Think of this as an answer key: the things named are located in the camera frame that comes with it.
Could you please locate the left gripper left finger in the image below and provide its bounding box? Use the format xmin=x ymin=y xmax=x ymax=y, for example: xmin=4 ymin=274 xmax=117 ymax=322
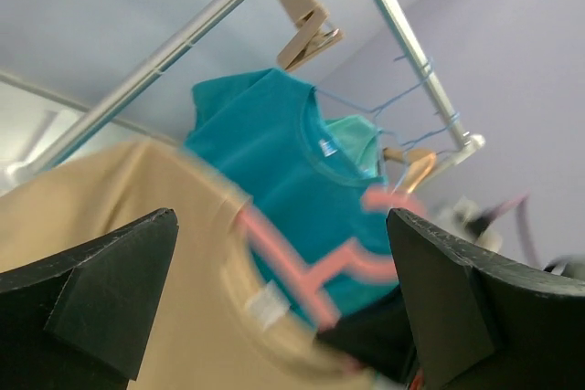
xmin=1 ymin=209 xmax=178 ymax=389

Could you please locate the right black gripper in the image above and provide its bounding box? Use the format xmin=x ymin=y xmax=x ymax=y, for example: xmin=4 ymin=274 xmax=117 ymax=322
xmin=316 ymin=289 xmax=419 ymax=385

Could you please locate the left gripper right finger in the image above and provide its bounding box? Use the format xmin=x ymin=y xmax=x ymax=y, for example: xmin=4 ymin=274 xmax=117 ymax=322
xmin=387 ymin=209 xmax=584 ymax=389

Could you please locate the pink plastic hanger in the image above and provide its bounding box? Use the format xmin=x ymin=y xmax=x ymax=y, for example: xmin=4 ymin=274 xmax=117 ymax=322
xmin=236 ymin=205 xmax=399 ymax=330

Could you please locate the beige t shirt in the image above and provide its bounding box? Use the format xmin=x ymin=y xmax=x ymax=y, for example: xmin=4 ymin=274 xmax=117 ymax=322
xmin=1 ymin=142 xmax=374 ymax=389

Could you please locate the wooden hanger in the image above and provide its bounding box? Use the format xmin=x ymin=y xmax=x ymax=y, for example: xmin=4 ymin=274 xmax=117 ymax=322
xmin=383 ymin=147 xmax=437 ymax=194

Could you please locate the light green t shirt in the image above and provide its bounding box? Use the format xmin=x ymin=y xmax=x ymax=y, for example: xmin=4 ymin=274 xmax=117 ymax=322
xmin=325 ymin=114 xmax=379 ymax=177

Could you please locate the teal t shirt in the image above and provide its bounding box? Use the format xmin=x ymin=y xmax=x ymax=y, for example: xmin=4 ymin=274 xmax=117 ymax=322
xmin=184 ymin=69 xmax=391 ymax=321

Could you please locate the beige clip hanger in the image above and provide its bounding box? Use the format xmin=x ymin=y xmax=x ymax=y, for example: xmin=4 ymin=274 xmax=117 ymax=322
xmin=277 ymin=0 xmax=344 ymax=72

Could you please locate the silver clothes rack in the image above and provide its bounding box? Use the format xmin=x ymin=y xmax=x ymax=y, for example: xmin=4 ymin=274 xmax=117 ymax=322
xmin=1 ymin=0 xmax=484 ymax=192

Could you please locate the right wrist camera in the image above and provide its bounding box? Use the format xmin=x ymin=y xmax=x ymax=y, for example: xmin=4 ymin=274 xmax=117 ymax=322
xmin=433 ymin=197 xmax=503 ymax=253

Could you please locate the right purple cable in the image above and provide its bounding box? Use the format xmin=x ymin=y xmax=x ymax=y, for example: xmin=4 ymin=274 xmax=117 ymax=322
xmin=479 ymin=193 xmax=543 ymax=268

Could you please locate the blue wire hanger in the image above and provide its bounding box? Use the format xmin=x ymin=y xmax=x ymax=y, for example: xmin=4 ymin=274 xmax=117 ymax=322
xmin=378 ymin=111 xmax=463 ymax=190
xmin=314 ymin=55 xmax=435 ymax=126

